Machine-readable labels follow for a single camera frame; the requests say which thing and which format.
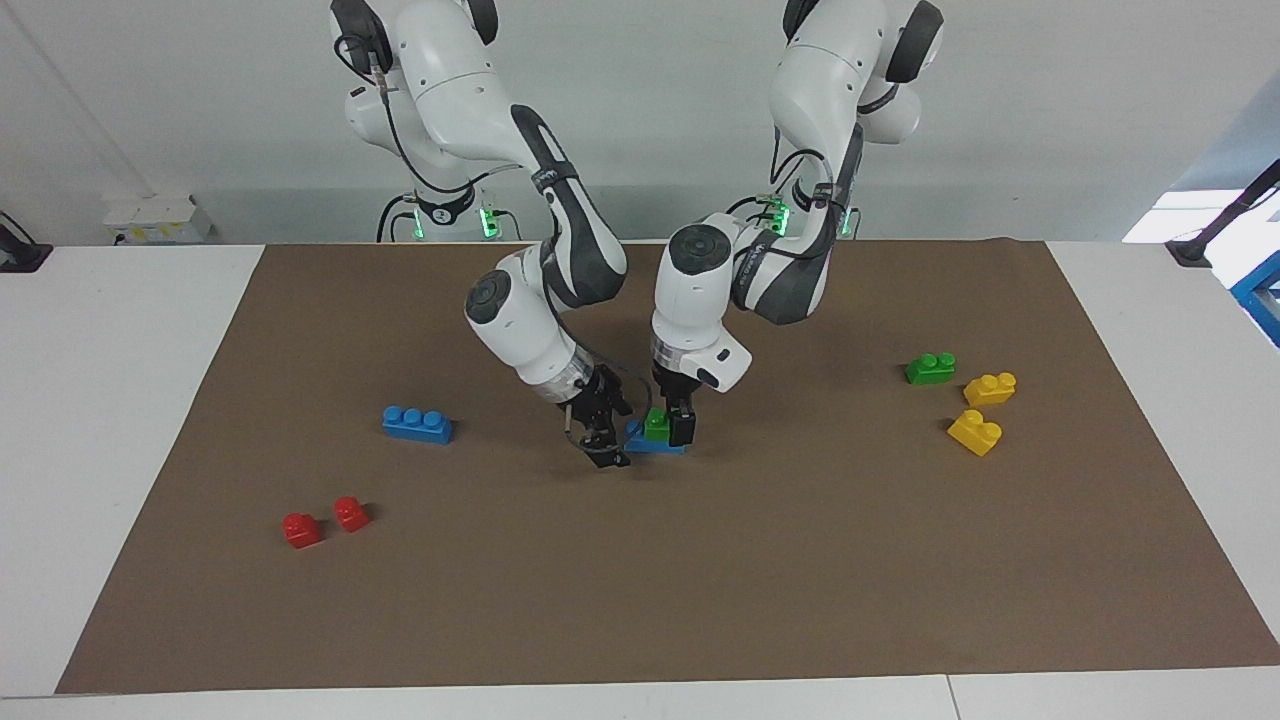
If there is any blue three-stud block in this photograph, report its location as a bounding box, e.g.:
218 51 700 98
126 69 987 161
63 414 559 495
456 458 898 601
623 419 689 456
381 405 454 446

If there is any yellow two-stud block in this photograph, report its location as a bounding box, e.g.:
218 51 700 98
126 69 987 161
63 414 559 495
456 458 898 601
962 372 1018 407
946 408 1004 458

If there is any brown table mat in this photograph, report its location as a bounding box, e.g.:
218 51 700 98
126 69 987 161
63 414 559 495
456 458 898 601
55 238 1280 695

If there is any white power strip box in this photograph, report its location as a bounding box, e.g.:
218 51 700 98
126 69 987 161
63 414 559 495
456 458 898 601
103 193 215 245

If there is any black clamp stand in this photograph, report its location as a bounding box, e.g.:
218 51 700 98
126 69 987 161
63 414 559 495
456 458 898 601
1165 160 1280 269

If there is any black left base cable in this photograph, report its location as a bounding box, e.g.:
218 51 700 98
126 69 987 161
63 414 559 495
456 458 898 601
725 193 791 226

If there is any black base cable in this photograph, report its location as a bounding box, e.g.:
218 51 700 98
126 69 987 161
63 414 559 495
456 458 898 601
725 193 791 226
376 194 417 244

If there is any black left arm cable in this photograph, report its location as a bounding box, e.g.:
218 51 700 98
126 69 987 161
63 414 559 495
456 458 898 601
768 122 836 216

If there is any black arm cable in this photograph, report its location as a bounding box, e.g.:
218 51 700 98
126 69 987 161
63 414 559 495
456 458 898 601
336 35 541 197
768 122 836 216

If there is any black right base cable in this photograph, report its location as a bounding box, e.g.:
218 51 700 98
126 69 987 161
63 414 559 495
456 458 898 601
376 194 417 244

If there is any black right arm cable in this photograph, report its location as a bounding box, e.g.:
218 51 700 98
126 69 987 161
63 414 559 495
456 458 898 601
336 35 541 197

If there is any blue metal frame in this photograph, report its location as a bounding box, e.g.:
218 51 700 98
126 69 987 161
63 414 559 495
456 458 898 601
1230 250 1280 349

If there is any black clamp mount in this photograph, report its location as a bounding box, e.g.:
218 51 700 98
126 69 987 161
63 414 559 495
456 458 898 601
0 212 53 273

